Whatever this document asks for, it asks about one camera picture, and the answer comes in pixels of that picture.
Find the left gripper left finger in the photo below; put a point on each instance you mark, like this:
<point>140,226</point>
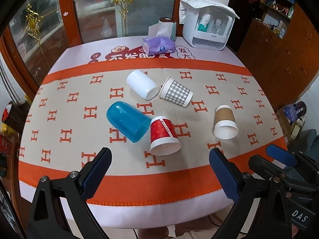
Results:
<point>47,218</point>

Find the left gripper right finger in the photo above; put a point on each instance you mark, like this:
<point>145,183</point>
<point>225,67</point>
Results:
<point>272,219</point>

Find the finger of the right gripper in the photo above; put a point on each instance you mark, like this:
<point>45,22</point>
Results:
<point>281,155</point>
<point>266,169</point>

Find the red paper cup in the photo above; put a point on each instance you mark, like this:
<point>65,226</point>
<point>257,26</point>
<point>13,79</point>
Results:
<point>163,139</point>

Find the brown sleeve paper cup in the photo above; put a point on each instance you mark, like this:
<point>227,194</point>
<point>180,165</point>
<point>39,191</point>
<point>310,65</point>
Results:
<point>225,126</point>

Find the grey checkered paper cup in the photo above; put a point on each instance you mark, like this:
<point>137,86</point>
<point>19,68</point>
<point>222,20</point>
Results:
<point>176,93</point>

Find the blue plastic cup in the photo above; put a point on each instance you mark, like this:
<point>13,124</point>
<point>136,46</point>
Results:
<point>129,121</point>

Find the white plastic cup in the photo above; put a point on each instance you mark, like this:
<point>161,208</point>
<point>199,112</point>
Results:
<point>141,84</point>

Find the cardboard box with items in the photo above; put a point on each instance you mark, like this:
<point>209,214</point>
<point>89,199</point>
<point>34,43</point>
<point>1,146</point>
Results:
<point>291,118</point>

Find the pale printed tablecloth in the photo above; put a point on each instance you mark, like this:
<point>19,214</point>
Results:
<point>120,49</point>

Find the dark wooden shelf cabinet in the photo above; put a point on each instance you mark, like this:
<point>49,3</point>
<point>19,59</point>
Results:
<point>280,50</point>

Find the red dotted gift box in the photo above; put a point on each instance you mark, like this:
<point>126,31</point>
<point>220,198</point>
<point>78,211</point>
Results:
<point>13,117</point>

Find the orange beige H-pattern cloth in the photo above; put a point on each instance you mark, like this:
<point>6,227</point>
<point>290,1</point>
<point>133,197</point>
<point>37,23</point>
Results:
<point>67,126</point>

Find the white countertop sterilizer box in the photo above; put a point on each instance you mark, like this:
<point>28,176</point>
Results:
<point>206,24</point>

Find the purple tissue pack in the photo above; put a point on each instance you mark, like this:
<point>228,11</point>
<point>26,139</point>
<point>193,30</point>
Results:
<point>158,40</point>

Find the wooden glass sliding door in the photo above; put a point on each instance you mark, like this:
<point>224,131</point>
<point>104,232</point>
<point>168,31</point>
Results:
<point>35,33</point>

